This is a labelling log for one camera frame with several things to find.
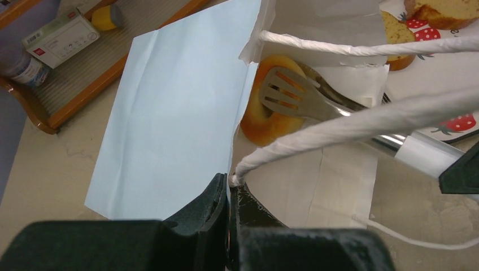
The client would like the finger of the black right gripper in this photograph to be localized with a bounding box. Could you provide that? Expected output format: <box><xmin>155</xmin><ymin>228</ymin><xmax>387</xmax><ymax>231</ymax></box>
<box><xmin>439</xmin><ymin>143</ymin><xmax>478</xmax><ymax>195</ymax></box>

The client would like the yellow sponge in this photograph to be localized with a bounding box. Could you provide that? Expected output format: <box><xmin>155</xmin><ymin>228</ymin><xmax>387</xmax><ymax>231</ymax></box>
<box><xmin>91</xmin><ymin>4</ymin><xmax>123</xmax><ymax>31</ymax></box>

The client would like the small clear bottle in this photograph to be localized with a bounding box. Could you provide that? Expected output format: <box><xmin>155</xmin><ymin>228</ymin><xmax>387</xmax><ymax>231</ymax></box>
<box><xmin>1</xmin><ymin>51</ymin><xmax>50</xmax><ymax>88</ymax></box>

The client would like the orange wooden shelf rack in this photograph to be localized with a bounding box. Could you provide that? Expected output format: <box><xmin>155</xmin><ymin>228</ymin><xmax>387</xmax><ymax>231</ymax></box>
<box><xmin>1</xmin><ymin>0</ymin><xmax>209</xmax><ymax>134</ymax></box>

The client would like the light blue paper bag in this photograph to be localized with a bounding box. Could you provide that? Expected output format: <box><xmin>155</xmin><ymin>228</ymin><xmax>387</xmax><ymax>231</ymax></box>
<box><xmin>84</xmin><ymin>0</ymin><xmax>479</xmax><ymax>251</ymax></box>

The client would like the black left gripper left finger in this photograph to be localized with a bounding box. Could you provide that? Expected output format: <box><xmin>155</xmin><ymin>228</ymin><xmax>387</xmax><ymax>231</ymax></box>
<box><xmin>1</xmin><ymin>173</ymin><xmax>228</xmax><ymax>270</ymax></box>

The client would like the orange fake donut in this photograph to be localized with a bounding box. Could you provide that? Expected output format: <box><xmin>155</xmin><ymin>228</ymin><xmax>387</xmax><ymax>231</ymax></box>
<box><xmin>240</xmin><ymin>55</ymin><xmax>307</xmax><ymax>147</ymax></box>

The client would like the round brown bread slice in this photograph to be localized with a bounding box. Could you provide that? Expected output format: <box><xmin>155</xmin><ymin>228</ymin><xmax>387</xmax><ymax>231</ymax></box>
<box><xmin>403</xmin><ymin>0</ymin><xmax>478</xmax><ymax>30</ymax></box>

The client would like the white strawberry tray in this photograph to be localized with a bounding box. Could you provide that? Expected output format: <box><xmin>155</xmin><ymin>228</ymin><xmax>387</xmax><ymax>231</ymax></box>
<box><xmin>380</xmin><ymin>1</ymin><xmax>478</xmax><ymax>143</ymax></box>

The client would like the small white box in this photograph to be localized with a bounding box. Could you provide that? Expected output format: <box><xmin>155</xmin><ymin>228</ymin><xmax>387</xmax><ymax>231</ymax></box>
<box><xmin>22</xmin><ymin>7</ymin><xmax>100</xmax><ymax>69</ymax></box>

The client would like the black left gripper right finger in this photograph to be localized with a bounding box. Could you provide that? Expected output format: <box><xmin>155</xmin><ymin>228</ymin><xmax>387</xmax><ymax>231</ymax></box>
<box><xmin>229</xmin><ymin>185</ymin><xmax>395</xmax><ymax>270</ymax></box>

